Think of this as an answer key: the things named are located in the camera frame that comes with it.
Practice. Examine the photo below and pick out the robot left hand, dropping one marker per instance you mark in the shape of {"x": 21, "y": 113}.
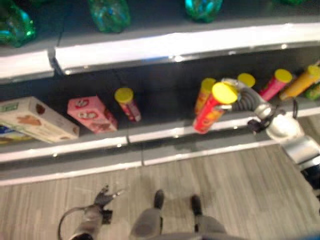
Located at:
{"x": 102, "y": 198}

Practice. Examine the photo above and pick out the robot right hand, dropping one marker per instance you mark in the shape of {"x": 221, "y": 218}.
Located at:
{"x": 246, "y": 100}

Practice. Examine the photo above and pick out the red chip can yellow lid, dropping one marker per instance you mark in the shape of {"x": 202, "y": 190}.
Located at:
{"x": 210, "y": 115}

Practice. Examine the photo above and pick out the robot left arm silver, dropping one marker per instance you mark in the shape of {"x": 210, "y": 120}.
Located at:
{"x": 88, "y": 222}

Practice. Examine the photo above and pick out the robot right arm silver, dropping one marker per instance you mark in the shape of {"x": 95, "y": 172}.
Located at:
{"x": 287, "y": 130}

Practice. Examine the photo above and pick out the pink chip can yellow lid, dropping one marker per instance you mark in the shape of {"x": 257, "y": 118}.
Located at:
{"x": 275, "y": 86}

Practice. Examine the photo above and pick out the grey shelf board white edge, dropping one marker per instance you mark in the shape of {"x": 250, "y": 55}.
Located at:
{"x": 200, "y": 152}
{"x": 25, "y": 63}
{"x": 175, "y": 132}
{"x": 75, "y": 170}
{"x": 75, "y": 147}
{"x": 175, "y": 45}

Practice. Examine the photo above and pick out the orange-red chip can yellow lid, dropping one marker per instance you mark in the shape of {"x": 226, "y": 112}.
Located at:
{"x": 203, "y": 96}

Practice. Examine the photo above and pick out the robot left leg silver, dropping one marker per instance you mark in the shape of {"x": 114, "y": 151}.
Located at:
{"x": 148, "y": 220}

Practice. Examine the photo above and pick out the robot leg silver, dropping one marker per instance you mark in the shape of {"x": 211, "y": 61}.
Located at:
{"x": 207, "y": 225}
{"x": 148, "y": 220}

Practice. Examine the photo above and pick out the orange chip can yellow lid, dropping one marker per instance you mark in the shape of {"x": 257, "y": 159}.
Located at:
{"x": 298, "y": 85}

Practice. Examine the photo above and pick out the green snack package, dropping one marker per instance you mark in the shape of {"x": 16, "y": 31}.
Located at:
{"x": 313, "y": 93}

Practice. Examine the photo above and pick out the pink snack box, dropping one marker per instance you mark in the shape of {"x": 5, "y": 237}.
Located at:
{"x": 91, "y": 113}

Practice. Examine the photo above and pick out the maroon chip can yellow lid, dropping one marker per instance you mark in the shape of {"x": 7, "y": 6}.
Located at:
{"x": 128, "y": 105}

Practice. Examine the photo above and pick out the green foil snack bag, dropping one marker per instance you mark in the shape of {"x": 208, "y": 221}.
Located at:
{"x": 109, "y": 15}
{"x": 15, "y": 25}
{"x": 292, "y": 1}
{"x": 203, "y": 10}

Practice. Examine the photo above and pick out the cream cookie box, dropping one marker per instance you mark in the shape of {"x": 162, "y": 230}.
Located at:
{"x": 37, "y": 120}

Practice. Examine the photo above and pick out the robot right leg silver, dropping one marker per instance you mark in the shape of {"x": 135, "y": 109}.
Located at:
{"x": 207, "y": 225}

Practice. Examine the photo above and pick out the blue yellow snack box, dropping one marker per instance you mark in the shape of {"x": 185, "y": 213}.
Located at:
{"x": 10, "y": 135}

